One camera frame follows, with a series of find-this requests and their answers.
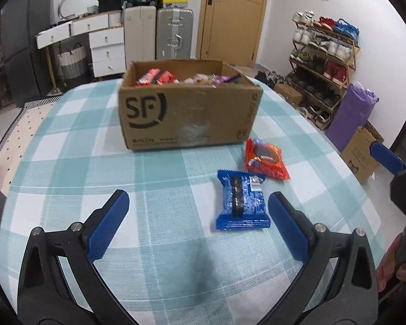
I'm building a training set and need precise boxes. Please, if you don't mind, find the collection of sneakers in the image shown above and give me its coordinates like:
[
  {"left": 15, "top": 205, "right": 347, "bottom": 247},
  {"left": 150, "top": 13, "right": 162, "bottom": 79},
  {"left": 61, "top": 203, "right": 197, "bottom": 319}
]
[{"left": 289, "top": 10, "right": 359, "bottom": 124}]

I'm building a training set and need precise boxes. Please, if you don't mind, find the silver suitcase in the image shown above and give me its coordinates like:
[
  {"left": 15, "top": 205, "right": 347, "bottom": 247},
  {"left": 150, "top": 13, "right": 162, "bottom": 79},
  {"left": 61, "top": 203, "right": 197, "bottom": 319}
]
[{"left": 156, "top": 7, "right": 195, "bottom": 60}]

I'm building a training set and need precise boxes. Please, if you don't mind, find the purple bag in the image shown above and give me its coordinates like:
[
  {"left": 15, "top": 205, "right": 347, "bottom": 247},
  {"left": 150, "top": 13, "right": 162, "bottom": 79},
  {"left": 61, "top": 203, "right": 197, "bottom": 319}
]
[{"left": 326, "top": 82, "right": 379, "bottom": 153}]

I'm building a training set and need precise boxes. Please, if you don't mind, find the clear cracker packet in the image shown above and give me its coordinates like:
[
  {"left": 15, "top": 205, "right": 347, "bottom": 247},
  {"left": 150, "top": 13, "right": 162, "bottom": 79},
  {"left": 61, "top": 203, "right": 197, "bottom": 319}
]
[{"left": 183, "top": 74, "right": 212, "bottom": 85}]

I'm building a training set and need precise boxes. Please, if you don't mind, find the red yellow snack packet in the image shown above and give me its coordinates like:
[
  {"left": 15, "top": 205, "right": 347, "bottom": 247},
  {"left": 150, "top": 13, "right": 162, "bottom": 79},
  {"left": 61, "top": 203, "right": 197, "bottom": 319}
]
[{"left": 135, "top": 69, "right": 165, "bottom": 85}]

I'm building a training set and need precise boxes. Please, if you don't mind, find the oval metal-framed mirror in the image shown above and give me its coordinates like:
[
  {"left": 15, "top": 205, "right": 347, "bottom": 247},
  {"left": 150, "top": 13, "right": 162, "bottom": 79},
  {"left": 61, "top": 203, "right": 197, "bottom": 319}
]
[{"left": 58, "top": 0, "right": 105, "bottom": 19}]

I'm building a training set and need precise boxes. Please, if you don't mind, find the printed cardboard box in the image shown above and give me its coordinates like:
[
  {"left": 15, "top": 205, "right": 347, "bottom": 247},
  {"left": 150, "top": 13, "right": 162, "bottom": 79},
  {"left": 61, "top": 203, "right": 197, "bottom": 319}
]
[{"left": 341, "top": 121, "right": 384, "bottom": 183}]

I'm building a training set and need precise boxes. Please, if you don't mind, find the person's right hand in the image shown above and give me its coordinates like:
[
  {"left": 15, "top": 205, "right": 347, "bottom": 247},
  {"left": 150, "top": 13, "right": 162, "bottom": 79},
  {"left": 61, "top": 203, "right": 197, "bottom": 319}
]
[{"left": 375, "top": 234, "right": 406, "bottom": 292}]

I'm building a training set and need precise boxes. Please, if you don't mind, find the beige suitcase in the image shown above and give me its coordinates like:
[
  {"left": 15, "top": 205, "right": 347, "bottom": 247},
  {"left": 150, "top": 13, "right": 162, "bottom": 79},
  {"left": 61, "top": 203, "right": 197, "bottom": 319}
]
[{"left": 123, "top": 5, "right": 157, "bottom": 72}]

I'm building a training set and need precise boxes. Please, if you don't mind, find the small brown cardboard box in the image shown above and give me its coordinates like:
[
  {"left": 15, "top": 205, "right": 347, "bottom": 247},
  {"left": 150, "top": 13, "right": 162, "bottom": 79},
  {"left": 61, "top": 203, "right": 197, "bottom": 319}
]
[{"left": 274, "top": 83, "right": 303, "bottom": 107}]

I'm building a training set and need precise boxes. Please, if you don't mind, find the wooden door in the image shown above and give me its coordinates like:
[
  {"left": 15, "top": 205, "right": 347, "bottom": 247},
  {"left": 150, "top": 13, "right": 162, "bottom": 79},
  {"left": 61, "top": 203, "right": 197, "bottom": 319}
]
[{"left": 196, "top": 0, "right": 270, "bottom": 66}]

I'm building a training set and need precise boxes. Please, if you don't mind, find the blue cookie packet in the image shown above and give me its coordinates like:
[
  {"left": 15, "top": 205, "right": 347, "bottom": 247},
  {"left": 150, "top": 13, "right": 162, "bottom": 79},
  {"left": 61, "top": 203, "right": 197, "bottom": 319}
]
[{"left": 215, "top": 169, "right": 270, "bottom": 231}]

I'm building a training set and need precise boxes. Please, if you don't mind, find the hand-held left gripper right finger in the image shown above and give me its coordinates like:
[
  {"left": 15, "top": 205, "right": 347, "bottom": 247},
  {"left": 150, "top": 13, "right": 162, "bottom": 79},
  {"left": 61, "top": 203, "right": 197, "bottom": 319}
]
[{"left": 268, "top": 191, "right": 379, "bottom": 325}]

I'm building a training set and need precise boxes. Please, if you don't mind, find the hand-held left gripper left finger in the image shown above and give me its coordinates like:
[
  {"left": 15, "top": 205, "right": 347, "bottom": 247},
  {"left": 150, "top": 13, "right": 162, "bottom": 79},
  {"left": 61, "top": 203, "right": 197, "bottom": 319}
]
[{"left": 17, "top": 190, "right": 139, "bottom": 325}]

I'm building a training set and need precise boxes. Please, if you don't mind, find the wooden shoe rack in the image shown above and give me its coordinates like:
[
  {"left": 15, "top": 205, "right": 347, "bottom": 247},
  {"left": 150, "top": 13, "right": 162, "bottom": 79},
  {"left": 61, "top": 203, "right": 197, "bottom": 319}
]
[{"left": 287, "top": 10, "right": 361, "bottom": 131}]

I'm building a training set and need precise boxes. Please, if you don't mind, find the white drawer desk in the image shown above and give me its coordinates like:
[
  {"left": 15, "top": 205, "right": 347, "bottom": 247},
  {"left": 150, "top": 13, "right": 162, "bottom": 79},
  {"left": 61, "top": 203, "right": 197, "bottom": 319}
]
[{"left": 35, "top": 10, "right": 126, "bottom": 78}]

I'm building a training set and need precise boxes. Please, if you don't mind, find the group of loose shoes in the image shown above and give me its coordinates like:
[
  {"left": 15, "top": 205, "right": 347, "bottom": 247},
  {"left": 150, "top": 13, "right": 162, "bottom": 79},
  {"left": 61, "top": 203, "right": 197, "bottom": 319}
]
[{"left": 255, "top": 70, "right": 293, "bottom": 87}]

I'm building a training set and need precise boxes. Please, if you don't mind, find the black storage box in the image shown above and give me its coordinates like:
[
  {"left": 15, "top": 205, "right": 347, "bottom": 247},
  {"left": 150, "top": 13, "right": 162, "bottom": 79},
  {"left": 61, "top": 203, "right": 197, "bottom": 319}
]
[{"left": 98, "top": 0, "right": 126, "bottom": 12}]

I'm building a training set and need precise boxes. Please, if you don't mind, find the black refrigerator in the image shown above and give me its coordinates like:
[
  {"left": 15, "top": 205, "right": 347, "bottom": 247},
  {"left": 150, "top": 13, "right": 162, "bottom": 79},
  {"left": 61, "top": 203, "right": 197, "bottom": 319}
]
[{"left": 0, "top": 0, "right": 55, "bottom": 107}]

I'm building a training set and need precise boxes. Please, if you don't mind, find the red cookie packet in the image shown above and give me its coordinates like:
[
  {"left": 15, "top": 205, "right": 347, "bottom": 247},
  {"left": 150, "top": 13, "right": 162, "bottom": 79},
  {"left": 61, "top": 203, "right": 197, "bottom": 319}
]
[{"left": 244, "top": 138, "right": 290, "bottom": 181}]

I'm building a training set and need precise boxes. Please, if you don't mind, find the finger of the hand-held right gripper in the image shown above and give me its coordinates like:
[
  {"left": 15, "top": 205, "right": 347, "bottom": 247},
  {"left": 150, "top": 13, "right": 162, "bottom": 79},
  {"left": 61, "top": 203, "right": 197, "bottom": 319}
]
[{"left": 370, "top": 141, "right": 406, "bottom": 175}]

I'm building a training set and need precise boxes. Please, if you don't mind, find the dotted cream rug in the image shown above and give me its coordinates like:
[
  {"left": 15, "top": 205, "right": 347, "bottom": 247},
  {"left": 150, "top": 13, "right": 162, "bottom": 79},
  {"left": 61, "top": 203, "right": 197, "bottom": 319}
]
[{"left": 0, "top": 95, "right": 65, "bottom": 180}]

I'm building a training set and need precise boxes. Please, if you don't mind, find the woven laundry basket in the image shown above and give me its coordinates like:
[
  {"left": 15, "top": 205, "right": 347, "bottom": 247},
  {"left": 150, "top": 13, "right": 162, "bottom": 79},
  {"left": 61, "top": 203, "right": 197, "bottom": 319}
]
[{"left": 57, "top": 42, "right": 89, "bottom": 80}]

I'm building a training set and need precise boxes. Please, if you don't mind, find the purple colourful candy packet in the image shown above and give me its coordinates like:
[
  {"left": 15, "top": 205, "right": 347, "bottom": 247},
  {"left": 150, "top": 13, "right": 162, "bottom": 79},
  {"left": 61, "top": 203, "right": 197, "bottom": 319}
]
[{"left": 212, "top": 73, "right": 241, "bottom": 85}]

